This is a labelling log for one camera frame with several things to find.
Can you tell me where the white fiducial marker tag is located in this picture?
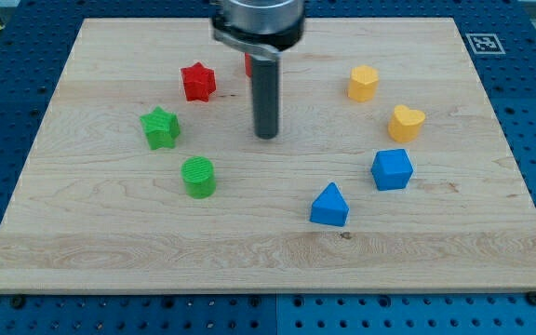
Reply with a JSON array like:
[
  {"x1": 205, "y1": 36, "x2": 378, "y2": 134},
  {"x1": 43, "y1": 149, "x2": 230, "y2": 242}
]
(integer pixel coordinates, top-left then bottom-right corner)
[{"x1": 466, "y1": 33, "x2": 505, "y2": 55}]

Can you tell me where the wooden board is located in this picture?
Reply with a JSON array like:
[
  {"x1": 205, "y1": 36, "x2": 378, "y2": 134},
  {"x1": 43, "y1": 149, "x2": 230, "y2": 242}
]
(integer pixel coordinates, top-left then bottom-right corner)
[{"x1": 0, "y1": 18, "x2": 536, "y2": 295}]

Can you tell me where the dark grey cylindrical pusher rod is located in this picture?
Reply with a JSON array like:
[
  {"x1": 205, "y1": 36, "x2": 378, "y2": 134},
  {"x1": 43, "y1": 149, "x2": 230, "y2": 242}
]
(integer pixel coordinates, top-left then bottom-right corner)
[{"x1": 251, "y1": 56, "x2": 280, "y2": 140}]

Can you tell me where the red star block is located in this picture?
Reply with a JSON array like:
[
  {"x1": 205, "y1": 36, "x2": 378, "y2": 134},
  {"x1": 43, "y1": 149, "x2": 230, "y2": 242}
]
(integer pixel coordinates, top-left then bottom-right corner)
[{"x1": 181, "y1": 62, "x2": 216, "y2": 102}]

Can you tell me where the blue cube block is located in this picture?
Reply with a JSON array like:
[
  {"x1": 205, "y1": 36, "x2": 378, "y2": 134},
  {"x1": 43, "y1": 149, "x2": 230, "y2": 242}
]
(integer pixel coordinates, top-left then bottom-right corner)
[{"x1": 370, "y1": 149, "x2": 413, "y2": 191}]

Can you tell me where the yellow heart block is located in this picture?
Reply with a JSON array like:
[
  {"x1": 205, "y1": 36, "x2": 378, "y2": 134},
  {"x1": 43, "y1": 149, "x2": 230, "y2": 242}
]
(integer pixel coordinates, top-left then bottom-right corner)
[{"x1": 387, "y1": 105, "x2": 426, "y2": 143}]

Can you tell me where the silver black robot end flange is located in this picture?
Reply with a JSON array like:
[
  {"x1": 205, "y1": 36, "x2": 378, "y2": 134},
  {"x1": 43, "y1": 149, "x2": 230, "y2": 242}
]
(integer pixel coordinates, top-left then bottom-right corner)
[{"x1": 211, "y1": 0, "x2": 305, "y2": 60}]

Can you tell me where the green star block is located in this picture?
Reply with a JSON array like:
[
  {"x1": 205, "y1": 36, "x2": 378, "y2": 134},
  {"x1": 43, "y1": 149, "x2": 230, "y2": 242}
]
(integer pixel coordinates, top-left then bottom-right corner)
[{"x1": 140, "y1": 106, "x2": 181, "y2": 150}]

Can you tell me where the blue triangle block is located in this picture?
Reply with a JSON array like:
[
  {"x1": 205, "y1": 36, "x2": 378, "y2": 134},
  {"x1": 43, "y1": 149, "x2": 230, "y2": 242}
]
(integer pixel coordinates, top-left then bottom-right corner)
[{"x1": 309, "y1": 182, "x2": 349, "y2": 227}]

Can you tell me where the yellow hexagon block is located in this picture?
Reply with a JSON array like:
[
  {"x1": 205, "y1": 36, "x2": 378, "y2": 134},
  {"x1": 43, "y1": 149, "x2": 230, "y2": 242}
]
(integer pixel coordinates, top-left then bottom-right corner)
[{"x1": 347, "y1": 65, "x2": 379, "y2": 102}]

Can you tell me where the green cylinder block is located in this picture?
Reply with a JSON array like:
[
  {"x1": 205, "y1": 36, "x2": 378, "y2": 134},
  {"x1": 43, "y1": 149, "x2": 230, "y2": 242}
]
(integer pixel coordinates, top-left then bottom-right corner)
[{"x1": 181, "y1": 156, "x2": 216, "y2": 199}]

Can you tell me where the red block behind rod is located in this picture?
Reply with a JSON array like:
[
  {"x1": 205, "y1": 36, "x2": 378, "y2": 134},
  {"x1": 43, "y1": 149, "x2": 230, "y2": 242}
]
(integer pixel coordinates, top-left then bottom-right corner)
[{"x1": 244, "y1": 53, "x2": 252, "y2": 78}]

